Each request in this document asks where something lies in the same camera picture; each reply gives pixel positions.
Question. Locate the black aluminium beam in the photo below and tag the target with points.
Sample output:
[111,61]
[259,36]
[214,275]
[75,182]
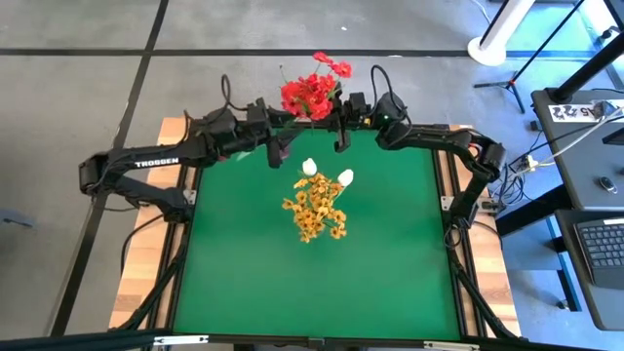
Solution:
[73,341]

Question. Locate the silver corner bracket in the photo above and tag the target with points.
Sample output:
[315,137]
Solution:
[451,346]
[180,339]

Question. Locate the red artificial flower bunch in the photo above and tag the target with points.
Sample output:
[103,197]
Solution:
[307,97]
[341,68]

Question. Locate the green felt table mat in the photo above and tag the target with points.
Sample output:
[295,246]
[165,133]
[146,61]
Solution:
[390,273]

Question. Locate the white stand round base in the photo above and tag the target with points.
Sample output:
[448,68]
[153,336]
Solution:
[492,39]

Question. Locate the grey desk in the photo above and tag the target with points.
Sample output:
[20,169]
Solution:
[575,156]
[599,307]

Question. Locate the white artificial tulip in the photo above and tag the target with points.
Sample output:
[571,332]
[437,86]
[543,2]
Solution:
[345,177]
[309,167]

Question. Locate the black key fob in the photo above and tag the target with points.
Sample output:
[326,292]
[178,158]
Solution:
[607,184]

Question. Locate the white power plug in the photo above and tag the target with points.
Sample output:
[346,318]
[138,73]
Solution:
[530,161]

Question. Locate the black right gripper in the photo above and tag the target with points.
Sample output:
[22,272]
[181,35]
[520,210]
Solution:
[360,108]

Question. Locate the white paper label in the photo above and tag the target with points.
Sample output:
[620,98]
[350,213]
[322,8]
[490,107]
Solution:
[573,112]

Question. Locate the orange small-flower bunch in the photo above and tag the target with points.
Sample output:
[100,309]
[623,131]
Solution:
[312,214]

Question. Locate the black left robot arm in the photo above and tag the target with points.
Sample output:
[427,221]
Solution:
[156,162]

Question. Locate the black aluminium table frame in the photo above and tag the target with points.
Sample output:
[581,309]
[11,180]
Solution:
[253,341]

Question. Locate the black angled pole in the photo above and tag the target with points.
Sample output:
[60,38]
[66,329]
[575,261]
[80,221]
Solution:
[590,68]

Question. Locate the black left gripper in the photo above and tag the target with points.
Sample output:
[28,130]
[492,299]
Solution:
[259,119]

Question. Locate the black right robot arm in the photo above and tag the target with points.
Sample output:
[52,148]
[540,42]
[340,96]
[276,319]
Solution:
[439,139]

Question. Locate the dark laptop keyboard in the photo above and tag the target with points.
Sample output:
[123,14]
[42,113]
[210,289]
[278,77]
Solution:
[604,248]

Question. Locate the black light tripod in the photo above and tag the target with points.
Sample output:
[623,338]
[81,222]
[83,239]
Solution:
[513,80]

